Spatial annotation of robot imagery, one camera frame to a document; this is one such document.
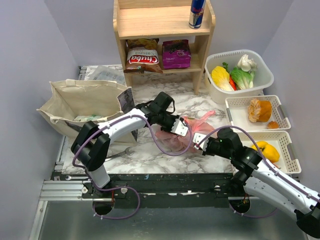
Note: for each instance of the white garlic bulb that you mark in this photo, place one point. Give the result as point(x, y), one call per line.
point(246, 64)

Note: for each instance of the canvas tote bag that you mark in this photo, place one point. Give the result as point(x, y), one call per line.
point(72, 98)

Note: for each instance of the yellow napa cabbage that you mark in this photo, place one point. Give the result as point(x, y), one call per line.
point(221, 78)

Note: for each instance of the white tray with bread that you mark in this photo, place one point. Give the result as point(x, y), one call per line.
point(237, 113)

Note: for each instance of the Chuba cassava chips bag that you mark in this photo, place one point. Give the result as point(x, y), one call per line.
point(142, 56)

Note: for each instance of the orange carrot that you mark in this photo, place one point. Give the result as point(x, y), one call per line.
point(232, 83)

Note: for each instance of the green white food packet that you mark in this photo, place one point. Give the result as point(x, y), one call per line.
point(84, 118)

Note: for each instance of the clear plastic parts box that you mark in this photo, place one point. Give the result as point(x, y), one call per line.
point(106, 72)

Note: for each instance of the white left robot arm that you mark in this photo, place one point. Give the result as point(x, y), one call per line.
point(92, 143)

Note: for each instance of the white vegetable basket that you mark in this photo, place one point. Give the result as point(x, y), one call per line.
point(263, 76)

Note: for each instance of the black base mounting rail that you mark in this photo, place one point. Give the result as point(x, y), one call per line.
point(160, 190)

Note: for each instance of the yellow bell pepper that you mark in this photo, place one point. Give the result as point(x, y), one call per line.
point(269, 151)

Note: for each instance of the large bread roll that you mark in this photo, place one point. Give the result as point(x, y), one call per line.
point(259, 110)

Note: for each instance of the green bok choy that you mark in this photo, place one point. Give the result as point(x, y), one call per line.
point(243, 80)

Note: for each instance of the silver open-end wrench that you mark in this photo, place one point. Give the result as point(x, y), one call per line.
point(127, 152)

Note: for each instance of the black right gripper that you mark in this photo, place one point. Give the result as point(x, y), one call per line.
point(207, 152)

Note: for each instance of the pink plastic grocery bag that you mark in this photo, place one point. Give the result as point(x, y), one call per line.
point(178, 143)

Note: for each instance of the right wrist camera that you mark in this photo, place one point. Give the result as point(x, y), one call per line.
point(200, 141)

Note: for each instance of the small bread piece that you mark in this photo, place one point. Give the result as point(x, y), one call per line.
point(272, 125)

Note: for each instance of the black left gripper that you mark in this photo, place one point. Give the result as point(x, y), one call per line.
point(174, 118)

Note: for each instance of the purple snack bag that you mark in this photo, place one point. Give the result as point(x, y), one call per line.
point(176, 54)

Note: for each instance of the white tray with fruit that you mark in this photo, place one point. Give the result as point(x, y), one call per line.
point(288, 162)

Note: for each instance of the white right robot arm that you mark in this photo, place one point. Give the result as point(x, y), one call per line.
point(260, 178)

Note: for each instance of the Red Bull can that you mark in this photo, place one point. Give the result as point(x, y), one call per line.
point(196, 13)

